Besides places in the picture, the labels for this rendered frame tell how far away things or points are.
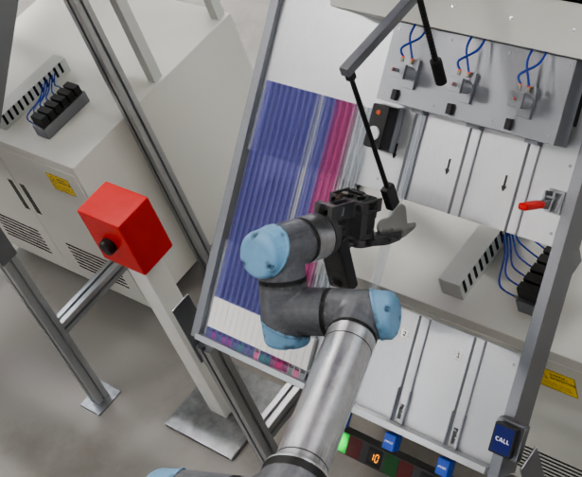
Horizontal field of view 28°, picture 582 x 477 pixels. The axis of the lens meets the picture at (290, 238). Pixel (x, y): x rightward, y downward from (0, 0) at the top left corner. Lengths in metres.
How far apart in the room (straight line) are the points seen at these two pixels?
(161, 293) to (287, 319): 0.98
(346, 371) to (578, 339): 0.67
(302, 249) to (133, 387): 1.57
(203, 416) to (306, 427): 1.54
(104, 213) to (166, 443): 0.80
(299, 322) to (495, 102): 0.47
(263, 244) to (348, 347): 0.20
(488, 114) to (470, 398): 0.47
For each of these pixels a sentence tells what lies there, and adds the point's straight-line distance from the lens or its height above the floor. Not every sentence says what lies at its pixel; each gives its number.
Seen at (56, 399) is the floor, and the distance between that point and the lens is 3.40.
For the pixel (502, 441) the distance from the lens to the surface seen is 1.92.
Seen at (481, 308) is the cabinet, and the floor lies 0.62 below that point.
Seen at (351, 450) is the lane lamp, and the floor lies 0.66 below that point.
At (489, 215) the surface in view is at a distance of 1.97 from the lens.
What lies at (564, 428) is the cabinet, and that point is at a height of 0.37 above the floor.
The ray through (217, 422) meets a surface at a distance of 3.12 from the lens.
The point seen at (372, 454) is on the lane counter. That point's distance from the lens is 2.12.
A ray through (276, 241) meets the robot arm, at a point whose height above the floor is 1.17.
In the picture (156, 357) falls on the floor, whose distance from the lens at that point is 3.35.
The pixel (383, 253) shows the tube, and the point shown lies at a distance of 2.06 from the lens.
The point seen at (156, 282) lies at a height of 0.54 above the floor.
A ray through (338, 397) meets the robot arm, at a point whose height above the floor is 1.10.
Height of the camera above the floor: 2.38
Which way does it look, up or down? 43 degrees down
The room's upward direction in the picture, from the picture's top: 23 degrees counter-clockwise
